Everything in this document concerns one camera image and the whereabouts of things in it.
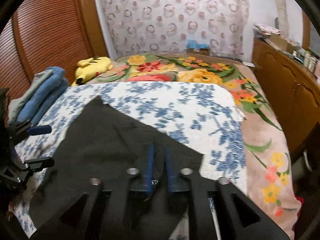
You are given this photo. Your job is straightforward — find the circle print wall curtain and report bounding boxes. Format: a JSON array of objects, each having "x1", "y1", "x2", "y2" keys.
[{"x1": 94, "y1": 0, "x2": 250, "y2": 60}]

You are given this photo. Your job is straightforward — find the folded printed cloth stack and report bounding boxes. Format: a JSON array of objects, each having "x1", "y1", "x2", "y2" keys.
[{"x1": 252, "y1": 22, "x2": 282, "y2": 39}]

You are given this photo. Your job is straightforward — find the black pants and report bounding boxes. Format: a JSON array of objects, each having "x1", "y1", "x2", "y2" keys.
[{"x1": 29, "y1": 96, "x2": 208, "y2": 240}]

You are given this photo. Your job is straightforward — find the colourful flower print blanket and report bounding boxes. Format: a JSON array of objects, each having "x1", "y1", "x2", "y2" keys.
[{"x1": 71, "y1": 54, "x2": 302, "y2": 240}]

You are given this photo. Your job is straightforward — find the yellow pillow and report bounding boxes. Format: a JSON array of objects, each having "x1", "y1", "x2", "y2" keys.
[{"x1": 71, "y1": 57, "x2": 113, "y2": 87}]

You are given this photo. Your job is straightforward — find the white blue floral bedspread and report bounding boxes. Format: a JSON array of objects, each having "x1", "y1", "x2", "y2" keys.
[{"x1": 9, "y1": 81, "x2": 248, "y2": 240}]

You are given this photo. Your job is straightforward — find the cardboard box with blue contents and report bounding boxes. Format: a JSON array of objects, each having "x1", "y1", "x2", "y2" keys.
[{"x1": 186, "y1": 40, "x2": 210, "y2": 55}]

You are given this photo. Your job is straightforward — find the open cardboard box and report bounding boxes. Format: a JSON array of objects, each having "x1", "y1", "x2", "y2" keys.
[{"x1": 269, "y1": 34, "x2": 300, "y2": 53}]

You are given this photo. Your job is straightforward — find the long wooden cabinet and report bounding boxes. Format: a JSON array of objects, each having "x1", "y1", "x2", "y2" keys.
[{"x1": 251, "y1": 37, "x2": 320, "y2": 155}]

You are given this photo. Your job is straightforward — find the wooden wardrobe side panel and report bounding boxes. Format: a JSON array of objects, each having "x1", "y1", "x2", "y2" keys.
[{"x1": 76, "y1": 0, "x2": 109, "y2": 58}]

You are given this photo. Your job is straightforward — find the row of small bottles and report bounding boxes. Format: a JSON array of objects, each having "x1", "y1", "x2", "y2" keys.
[{"x1": 292, "y1": 49, "x2": 319, "y2": 72}]

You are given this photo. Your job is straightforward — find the folded grey pants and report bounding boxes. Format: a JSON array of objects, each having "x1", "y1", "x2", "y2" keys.
[{"x1": 7, "y1": 71, "x2": 54, "y2": 124}]

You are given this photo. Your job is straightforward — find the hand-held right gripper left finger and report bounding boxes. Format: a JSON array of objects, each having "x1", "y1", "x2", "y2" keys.
[{"x1": 30, "y1": 144, "x2": 160, "y2": 240}]

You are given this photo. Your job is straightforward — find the folded blue jeans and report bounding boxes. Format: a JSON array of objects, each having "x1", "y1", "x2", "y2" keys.
[{"x1": 19, "y1": 66, "x2": 69, "y2": 125}]

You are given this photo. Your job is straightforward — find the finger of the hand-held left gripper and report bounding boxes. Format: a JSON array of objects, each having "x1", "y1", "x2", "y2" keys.
[
  {"x1": 14, "y1": 158, "x2": 55, "y2": 174},
  {"x1": 10, "y1": 121, "x2": 52, "y2": 140}
]

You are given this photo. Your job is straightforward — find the wooden louvred wardrobe door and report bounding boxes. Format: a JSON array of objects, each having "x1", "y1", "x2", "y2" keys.
[{"x1": 0, "y1": 0, "x2": 93, "y2": 100}]

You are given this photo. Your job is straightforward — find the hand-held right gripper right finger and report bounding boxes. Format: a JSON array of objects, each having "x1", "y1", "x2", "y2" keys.
[{"x1": 162, "y1": 146, "x2": 290, "y2": 240}]

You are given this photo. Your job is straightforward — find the wrapped vertical pipe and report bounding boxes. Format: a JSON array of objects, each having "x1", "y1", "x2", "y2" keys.
[{"x1": 274, "y1": 0, "x2": 288, "y2": 28}]

